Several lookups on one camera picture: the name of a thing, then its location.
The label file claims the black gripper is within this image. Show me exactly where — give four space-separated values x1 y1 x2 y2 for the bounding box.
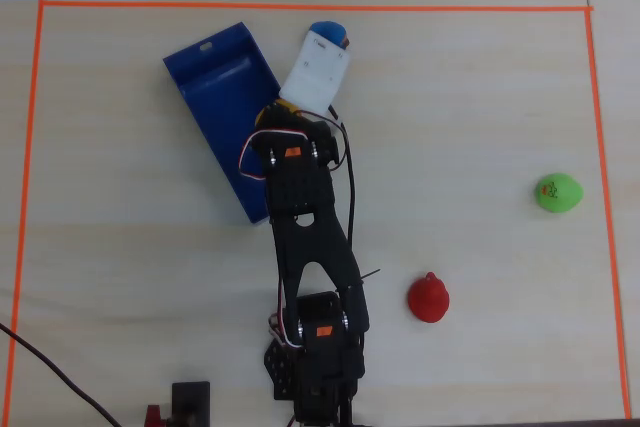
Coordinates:
256 101 342 149

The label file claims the yellow rubber duck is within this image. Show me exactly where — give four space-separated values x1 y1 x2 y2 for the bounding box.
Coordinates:
254 98 304 128

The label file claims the blue rectangular box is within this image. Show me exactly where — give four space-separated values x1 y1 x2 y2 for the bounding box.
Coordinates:
162 21 282 225

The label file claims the orange tape line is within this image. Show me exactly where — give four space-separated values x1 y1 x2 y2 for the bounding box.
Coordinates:
37 0 595 14
6 0 47 427
583 6 633 421

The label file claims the red toy fruit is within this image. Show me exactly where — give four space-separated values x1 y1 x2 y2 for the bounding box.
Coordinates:
406 271 451 325

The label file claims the green toy fruit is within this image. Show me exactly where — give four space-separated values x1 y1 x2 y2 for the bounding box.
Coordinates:
534 172 585 215

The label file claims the black camera cable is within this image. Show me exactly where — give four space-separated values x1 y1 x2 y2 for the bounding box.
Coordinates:
327 104 362 298

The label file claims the thick black cable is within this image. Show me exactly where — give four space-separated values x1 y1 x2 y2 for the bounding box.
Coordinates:
0 322 124 427

